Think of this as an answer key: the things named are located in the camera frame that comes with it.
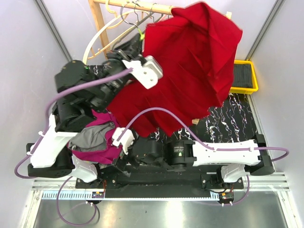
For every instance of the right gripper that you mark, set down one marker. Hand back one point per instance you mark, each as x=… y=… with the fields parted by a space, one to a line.
x=121 y=162

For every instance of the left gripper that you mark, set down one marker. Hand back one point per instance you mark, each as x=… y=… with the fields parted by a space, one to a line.
x=118 y=54

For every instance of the magenta skirt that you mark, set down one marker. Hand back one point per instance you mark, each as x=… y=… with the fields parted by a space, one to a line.
x=111 y=152

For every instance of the grey garment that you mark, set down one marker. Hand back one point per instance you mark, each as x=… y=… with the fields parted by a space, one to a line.
x=91 y=139

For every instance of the red skirt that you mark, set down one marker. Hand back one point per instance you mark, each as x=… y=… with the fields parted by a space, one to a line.
x=196 y=49

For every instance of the pink hanger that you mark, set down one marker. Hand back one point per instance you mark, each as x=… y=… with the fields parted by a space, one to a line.
x=165 y=17

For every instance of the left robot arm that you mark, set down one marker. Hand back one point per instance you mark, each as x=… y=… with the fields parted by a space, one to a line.
x=80 y=94

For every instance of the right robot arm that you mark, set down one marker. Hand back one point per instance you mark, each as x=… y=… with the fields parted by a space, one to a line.
x=237 y=159

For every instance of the wooden clothes rack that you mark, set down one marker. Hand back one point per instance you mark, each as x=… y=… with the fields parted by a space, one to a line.
x=120 y=9

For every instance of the dark striped folded cloth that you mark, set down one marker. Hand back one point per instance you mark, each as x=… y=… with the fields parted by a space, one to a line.
x=242 y=76

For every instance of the yellow plastic bin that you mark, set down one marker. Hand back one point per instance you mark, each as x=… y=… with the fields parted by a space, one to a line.
x=246 y=91

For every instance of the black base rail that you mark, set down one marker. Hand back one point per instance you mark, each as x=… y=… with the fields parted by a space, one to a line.
x=156 y=182

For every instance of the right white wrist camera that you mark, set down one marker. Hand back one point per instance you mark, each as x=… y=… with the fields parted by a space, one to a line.
x=123 y=137

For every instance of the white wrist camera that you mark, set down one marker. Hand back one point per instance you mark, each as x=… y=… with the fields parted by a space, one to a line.
x=148 y=74
x=123 y=137

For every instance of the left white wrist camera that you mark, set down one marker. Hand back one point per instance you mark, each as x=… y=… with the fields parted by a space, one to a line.
x=148 y=74

